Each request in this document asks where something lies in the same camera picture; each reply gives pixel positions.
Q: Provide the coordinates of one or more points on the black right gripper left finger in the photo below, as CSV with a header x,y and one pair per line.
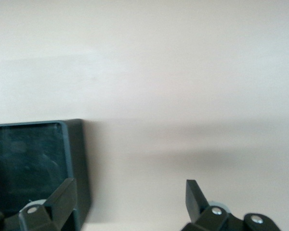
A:
x,y
60,199

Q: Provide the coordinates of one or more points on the black plastic box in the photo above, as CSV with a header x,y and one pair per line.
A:
x,y
26,156

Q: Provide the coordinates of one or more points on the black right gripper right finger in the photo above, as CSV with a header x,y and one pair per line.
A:
x,y
195,199

